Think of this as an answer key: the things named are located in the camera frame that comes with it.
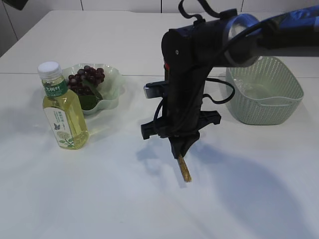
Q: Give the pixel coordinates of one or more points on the gold glitter glue pen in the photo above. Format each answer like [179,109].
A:
[184,169]

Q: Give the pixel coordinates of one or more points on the green woven plastic basket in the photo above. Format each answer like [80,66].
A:
[276,95]

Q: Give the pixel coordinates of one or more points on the purple grape bunch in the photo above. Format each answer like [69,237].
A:
[85,85]

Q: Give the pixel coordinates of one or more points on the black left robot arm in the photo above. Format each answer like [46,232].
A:
[16,4]

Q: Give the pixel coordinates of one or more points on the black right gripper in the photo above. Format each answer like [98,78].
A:
[178,131]

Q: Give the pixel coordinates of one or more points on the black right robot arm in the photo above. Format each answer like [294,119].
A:
[229,40]

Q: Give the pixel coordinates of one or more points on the jasmine tea bottle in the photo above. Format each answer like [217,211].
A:
[62,108]

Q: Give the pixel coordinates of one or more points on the green wavy plate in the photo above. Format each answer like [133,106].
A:
[110,89]

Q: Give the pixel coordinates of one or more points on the clear plastic sheet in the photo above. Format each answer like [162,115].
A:
[244,87]

